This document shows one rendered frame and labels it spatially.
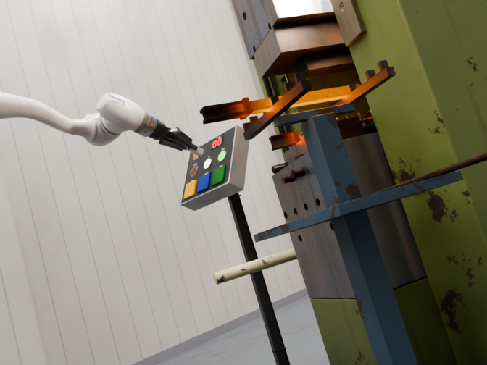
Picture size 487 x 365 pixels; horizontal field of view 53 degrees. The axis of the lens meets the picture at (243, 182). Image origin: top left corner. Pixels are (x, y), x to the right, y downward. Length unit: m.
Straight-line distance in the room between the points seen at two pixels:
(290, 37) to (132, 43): 3.63
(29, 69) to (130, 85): 0.95
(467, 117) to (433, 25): 0.26
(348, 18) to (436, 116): 0.41
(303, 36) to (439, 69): 0.53
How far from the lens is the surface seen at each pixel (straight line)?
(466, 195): 1.30
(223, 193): 1.99
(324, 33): 1.75
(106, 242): 4.23
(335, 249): 1.47
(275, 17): 1.66
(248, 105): 1.04
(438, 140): 1.33
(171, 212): 4.64
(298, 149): 1.64
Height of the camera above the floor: 0.69
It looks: 8 degrees up
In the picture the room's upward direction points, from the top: 17 degrees counter-clockwise
